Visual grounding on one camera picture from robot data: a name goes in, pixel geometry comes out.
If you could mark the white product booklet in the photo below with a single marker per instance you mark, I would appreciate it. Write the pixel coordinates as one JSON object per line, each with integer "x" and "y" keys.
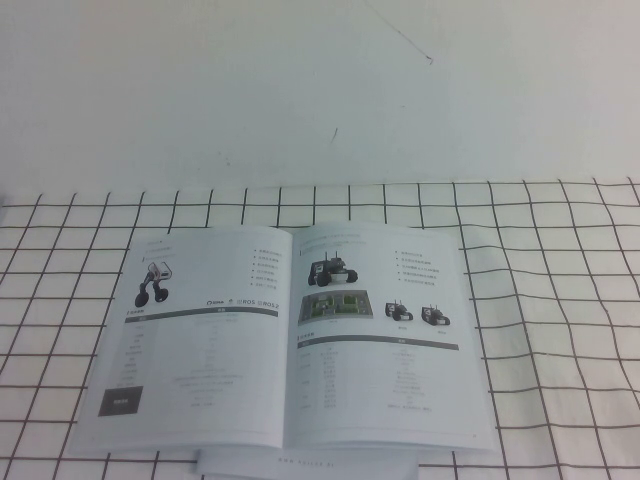
{"x": 215, "y": 350}

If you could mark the white grid tablecloth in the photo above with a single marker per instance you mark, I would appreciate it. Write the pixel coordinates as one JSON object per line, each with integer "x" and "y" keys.
{"x": 550, "y": 325}

